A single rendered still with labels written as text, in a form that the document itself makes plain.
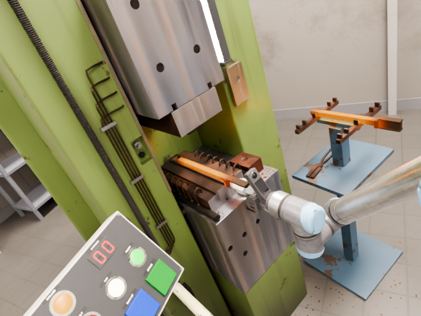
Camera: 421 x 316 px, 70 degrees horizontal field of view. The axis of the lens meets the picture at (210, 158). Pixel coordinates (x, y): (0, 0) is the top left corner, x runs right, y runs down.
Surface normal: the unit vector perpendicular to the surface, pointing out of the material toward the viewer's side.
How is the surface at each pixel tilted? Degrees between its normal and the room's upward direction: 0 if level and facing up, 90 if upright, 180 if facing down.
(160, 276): 60
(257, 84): 90
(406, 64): 90
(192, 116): 90
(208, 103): 90
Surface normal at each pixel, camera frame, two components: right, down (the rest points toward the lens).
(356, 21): -0.43, 0.58
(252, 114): 0.63, 0.22
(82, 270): 0.61, -0.43
